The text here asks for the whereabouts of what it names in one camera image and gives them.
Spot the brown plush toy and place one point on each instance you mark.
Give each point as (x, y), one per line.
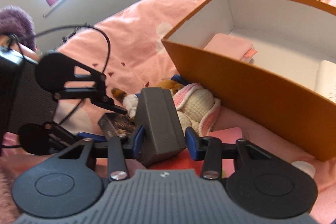
(134, 104)

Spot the cream pink crochet toy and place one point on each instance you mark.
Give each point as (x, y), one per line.
(197, 108)

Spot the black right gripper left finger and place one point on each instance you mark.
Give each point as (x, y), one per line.
(75, 178)

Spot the dark grey box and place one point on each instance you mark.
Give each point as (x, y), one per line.
(163, 135)

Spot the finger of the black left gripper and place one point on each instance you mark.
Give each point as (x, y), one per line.
(67, 79)
(50, 137)

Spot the orange cardboard storage box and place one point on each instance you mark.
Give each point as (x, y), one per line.
(275, 90)

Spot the purple fuzzy sleeve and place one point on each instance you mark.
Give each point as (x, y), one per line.
(15, 21)

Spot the pink notebook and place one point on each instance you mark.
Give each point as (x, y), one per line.
(214, 152)

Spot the black photo card box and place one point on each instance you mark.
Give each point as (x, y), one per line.
(114, 124)

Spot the pink patterned duvet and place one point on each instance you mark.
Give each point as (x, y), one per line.
(139, 58)

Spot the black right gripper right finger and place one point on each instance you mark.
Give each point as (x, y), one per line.
(256, 180)

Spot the pink fabric pouch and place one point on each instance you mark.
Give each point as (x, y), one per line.
(231, 46)

